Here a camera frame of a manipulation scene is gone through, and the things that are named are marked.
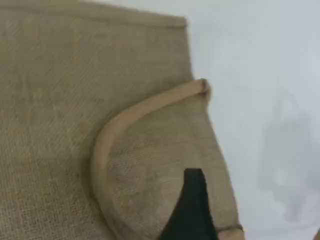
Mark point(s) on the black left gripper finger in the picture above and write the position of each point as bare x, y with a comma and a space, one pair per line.
192, 210

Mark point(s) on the brown jute bag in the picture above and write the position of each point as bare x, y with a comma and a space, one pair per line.
62, 100

